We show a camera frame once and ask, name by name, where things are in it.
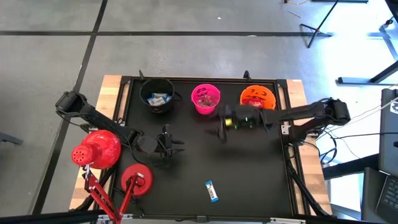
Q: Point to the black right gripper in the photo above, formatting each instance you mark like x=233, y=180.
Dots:
x=248, y=116

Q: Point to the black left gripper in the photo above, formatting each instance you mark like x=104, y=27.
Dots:
x=155, y=144

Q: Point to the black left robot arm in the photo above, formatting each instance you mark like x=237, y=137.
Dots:
x=93, y=117

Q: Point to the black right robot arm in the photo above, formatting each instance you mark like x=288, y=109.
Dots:
x=304, y=113

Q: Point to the pink pumpkin face bucket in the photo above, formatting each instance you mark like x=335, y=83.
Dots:
x=206, y=111

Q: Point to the orange pumpkin face bucket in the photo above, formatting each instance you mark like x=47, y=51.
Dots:
x=268, y=93

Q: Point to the black pumpkin face bucket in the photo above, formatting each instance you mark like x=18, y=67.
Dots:
x=147, y=90

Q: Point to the red desk lamp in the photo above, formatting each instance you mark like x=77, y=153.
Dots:
x=99, y=149

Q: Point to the black tripod stand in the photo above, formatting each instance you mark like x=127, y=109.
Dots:
x=316, y=30

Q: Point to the black desk leg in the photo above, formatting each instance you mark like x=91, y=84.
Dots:
x=357, y=81

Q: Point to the dark grey open laptop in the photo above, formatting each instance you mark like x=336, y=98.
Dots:
x=370, y=193

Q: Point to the grey laptop with sticker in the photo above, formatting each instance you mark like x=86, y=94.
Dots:
x=388, y=140

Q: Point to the dark grey stand foot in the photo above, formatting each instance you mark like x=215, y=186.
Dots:
x=11, y=139

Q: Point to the grey desk leg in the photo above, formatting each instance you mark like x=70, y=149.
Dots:
x=387, y=40

